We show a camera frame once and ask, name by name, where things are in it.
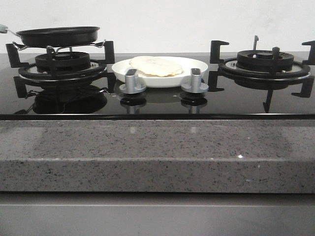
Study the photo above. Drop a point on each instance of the fried egg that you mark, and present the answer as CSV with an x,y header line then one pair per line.
x,y
156,66

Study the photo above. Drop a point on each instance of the white round plate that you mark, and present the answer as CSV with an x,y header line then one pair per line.
x,y
120,68

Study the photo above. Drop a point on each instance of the black frying pan green handle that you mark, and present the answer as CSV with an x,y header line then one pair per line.
x,y
58,37

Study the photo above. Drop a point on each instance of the silver left stove knob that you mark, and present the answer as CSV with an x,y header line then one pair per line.
x,y
133,84

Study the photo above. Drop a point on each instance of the silver stove knob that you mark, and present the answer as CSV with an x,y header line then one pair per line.
x,y
133,84
195,85

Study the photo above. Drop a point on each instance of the silver right stove knob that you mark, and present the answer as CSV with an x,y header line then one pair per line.
x,y
195,85

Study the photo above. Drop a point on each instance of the black glass gas hob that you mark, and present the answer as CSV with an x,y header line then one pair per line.
x,y
227,98

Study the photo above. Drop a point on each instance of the black right burner grate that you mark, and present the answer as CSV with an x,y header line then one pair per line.
x,y
269,81

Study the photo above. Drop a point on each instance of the black burner grate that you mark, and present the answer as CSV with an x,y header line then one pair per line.
x,y
269,81
57,80

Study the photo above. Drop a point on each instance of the black left gas burner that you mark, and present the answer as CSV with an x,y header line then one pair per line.
x,y
64,61

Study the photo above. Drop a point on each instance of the black gas burner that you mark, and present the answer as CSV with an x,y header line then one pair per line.
x,y
64,61
262,60

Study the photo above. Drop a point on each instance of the black right gas burner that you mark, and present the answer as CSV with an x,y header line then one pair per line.
x,y
262,60

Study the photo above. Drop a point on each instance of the black left burner grate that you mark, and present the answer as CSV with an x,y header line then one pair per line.
x,y
57,80

